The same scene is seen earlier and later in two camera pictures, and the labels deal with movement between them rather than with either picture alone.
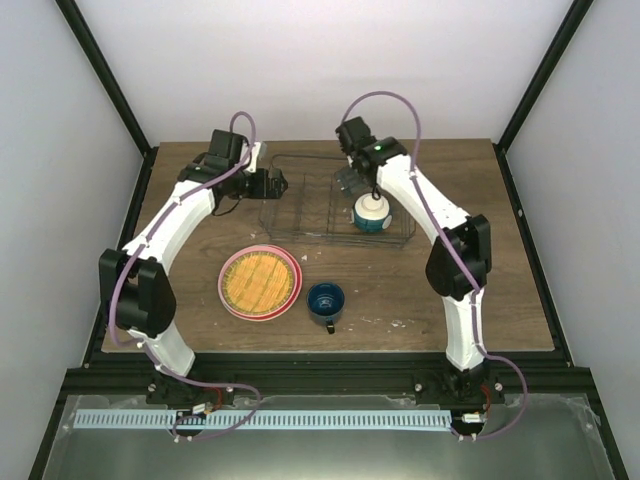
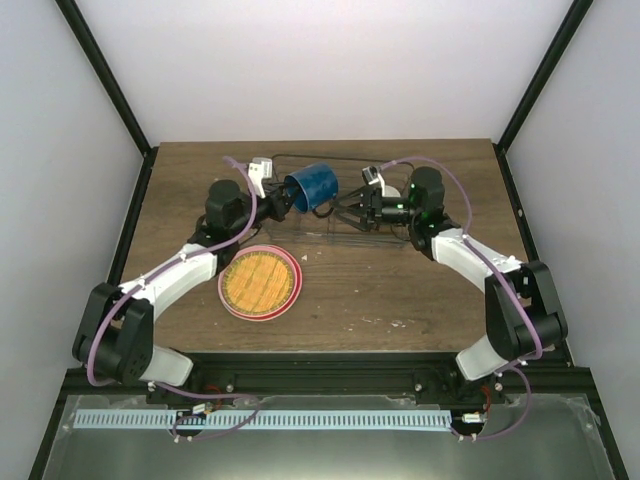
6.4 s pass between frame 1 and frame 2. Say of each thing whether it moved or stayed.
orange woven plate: stayed
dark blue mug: moved
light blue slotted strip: stayed
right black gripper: moved
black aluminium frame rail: stayed
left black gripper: moved
